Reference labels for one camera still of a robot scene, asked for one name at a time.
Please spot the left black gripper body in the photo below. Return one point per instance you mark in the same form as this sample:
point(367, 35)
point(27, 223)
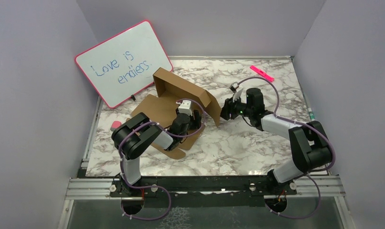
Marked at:
point(193, 124)

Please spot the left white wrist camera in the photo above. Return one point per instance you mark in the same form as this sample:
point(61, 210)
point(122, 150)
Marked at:
point(185, 107)

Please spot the green capped marker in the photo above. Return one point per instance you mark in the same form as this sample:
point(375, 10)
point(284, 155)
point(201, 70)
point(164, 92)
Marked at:
point(311, 114)

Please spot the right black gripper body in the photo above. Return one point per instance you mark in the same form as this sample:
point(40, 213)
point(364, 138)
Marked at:
point(241, 109)

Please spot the brown cardboard box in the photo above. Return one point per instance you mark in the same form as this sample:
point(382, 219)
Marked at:
point(171, 88)

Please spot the pink highlighter marker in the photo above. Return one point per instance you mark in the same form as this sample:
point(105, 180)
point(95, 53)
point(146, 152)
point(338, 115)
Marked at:
point(262, 73)

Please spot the pink framed whiteboard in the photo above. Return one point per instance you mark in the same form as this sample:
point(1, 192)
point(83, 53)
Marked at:
point(123, 65)

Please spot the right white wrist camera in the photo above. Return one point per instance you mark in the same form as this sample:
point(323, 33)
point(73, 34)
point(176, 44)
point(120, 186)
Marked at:
point(237, 91)

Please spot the pink whiteboard eraser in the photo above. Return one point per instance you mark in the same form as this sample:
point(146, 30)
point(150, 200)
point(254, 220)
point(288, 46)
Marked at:
point(115, 125)

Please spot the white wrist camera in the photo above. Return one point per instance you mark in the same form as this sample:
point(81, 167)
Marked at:
point(185, 107)
point(237, 91)

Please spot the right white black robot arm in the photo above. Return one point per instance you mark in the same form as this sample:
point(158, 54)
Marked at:
point(308, 143)

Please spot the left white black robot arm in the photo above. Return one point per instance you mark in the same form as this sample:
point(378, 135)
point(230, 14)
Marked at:
point(133, 137)

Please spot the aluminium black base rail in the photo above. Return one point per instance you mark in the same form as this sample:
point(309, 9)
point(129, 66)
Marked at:
point(211, 202)

